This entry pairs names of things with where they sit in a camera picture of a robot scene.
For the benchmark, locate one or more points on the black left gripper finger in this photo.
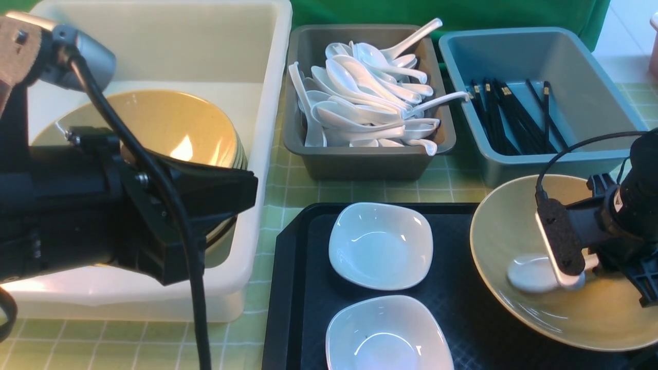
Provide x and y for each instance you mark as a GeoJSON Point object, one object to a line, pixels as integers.
{"type": "Point", "coordinates": [164, 233]}

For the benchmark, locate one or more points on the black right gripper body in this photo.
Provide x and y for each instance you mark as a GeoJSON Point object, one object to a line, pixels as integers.
{"type": "Point", "coordinates": [618, 223]}

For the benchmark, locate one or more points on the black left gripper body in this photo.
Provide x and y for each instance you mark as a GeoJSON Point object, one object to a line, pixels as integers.
{"type": "Point", "coordinates": [70, 206]}

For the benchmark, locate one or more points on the tan noodle bowl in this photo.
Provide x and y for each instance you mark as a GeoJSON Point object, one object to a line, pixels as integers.
{"type": "Point", "coordinates": [604, 315]}

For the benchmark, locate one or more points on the white ceramic soup spoon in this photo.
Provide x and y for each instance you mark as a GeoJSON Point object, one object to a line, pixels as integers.
{"type": "Point", "coordinates": [533, 273]}

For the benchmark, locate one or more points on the white square dish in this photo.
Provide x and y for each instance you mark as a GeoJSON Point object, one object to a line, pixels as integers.
{"type": "Point", "coordinates": [393, 332]}
{"type": "Point", "coordinates": [380, 246]}

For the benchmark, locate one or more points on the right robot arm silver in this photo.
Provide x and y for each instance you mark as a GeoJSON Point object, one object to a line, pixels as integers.
{"type": "Point", "coordinates": [643, 158]}

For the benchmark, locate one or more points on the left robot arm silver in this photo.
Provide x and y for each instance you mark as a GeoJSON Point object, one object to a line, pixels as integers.
{"type": "Point", "coordinates": [36, 49]}

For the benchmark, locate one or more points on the top tan bowl in stack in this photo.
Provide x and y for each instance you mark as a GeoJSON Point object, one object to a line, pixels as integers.
{"type": "Point", "coordinates": [181, 126]}

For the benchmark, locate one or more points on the stack of tan bowls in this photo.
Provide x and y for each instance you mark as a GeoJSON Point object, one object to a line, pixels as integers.
{"type": "Point", "coordinates": [219, 240]}

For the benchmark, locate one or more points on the large white plastic tub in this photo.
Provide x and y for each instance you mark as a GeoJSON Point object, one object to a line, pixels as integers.
{"type": "Point", "coordinates": [231, 53]}

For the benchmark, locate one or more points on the bundle of black chopsticks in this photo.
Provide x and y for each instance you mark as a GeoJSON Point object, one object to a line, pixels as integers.
{"type": "Point", "coordinates": [514, 132]}

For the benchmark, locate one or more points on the green checked tablecloth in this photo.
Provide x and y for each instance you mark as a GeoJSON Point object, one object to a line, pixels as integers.
{"type": "Point", "coordinates": [134, 338]}

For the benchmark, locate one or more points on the blue plastic chopstick bin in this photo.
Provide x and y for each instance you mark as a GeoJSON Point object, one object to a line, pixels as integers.
{"type": "Point", "coordinates": [584, 101]}

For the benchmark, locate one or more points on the black plastic serving tray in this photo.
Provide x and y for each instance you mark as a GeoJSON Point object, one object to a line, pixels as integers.
{"type": "Point", "coordinates": [306, 293]}

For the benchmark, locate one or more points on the pile of white soup spoons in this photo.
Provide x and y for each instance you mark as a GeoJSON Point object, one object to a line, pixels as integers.
{"type": "Point", "coordinates": [362, 97]}

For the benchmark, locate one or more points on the green cloth backdrop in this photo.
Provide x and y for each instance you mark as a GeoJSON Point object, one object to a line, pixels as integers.
{"type": "Point", "coordinates": [583, 18]}

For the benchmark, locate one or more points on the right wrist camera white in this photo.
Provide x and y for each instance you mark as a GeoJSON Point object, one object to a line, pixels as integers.
{"type": "Point", "coordinates": [564, 248]}

